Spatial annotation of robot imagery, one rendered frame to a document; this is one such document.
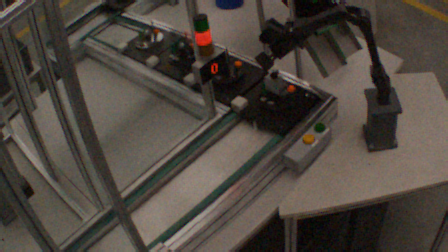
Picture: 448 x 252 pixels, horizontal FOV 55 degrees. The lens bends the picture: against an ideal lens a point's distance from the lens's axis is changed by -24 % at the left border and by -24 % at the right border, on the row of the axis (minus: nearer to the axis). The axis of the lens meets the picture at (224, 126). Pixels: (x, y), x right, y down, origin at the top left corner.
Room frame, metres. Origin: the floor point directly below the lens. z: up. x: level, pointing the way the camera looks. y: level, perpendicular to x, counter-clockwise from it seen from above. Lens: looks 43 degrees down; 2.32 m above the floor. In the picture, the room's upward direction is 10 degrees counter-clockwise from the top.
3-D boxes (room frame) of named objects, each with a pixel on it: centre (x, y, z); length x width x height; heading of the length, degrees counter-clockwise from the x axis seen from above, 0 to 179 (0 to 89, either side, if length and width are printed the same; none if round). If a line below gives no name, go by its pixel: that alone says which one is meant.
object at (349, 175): (1.40, -0.61, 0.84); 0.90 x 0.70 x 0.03; 84
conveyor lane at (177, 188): (1.37, 0.04, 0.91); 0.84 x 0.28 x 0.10; 130
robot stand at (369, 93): (1.35, -0.61, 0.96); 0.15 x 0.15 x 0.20; 84
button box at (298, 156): (1.33, -0.28, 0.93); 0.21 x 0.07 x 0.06; 130
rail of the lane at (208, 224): (1.25, -0.09, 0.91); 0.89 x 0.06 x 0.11; 130
